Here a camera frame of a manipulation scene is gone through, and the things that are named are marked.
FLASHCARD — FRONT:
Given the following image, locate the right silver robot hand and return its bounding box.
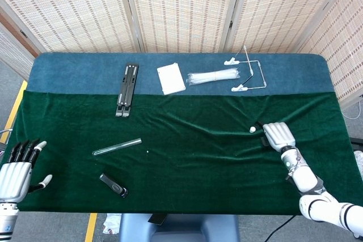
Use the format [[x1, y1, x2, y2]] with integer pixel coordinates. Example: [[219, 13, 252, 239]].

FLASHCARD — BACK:
[[255, 121, 297, 152]]

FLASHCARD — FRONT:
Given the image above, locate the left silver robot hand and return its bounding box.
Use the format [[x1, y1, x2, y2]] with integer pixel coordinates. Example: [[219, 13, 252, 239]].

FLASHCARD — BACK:
[[0, 138, 53, 202]]

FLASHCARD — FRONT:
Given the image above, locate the transparent glass test tube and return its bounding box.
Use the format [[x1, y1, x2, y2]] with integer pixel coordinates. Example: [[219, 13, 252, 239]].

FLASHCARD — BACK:
[[92, 138, 142, 156]]

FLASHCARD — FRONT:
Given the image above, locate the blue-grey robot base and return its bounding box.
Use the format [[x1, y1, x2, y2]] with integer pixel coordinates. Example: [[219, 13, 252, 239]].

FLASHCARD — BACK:
[[119, 213, 240, 242]]

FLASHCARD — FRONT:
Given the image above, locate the yellow floor tape strip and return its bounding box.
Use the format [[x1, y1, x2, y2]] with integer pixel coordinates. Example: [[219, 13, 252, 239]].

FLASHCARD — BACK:
[[0, 80, 28, 143], [85, 213, 98, 242]]

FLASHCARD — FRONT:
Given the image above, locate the dark green velvet cloth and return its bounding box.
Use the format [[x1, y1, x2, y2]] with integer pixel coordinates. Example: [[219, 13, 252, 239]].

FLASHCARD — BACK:
[[0, 90, 357, 216]]

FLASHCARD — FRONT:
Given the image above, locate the clear plastic straw bundle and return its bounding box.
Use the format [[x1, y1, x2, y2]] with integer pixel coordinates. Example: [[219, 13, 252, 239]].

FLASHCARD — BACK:
[[186, 67, 241, 86]]

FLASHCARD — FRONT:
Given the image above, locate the black stapler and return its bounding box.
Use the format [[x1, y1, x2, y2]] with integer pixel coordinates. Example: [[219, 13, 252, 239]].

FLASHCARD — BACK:
[[99, 173, 129, 198]]

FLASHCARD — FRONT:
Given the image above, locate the crumpled white rag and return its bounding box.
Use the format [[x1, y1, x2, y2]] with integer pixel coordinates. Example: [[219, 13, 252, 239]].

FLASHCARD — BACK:
[[102, 213, 123, 234]]

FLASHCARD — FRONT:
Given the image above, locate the woven bamboo screen panel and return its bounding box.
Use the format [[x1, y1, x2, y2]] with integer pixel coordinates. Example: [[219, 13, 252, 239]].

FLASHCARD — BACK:
[[223, 0, 358, 54], [294, 0, 363, 109], [0, 0, 144, 54], [121, 0, 245, 54], [0, 20, 35, 82]]

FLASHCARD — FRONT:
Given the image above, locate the white paper stack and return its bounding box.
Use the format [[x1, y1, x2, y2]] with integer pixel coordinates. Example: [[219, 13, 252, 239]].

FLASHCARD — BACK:
[[157, 62, 186, 96]]

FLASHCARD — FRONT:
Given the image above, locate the blue table cover cloth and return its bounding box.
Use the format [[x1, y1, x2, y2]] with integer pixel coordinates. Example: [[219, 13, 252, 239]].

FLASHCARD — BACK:
[[24, 52, 336, 97]]

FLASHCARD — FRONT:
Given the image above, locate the black folding laptop stand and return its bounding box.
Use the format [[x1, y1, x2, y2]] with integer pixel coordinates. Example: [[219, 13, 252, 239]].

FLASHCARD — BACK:
[[115, 64, 140, 118]]

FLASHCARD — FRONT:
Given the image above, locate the white wire folding stand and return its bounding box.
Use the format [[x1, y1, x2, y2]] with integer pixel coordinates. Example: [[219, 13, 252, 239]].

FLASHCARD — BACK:
[[223, 45, 268, 92]]

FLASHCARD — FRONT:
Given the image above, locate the thin white floor cable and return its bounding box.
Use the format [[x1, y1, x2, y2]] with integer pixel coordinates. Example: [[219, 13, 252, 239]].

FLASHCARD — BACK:
[[341, 108, 361, 120]]

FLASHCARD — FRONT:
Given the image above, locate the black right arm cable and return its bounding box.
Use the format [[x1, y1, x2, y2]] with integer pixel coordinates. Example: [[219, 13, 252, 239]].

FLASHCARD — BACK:
[[265, 215, 296, 242]]

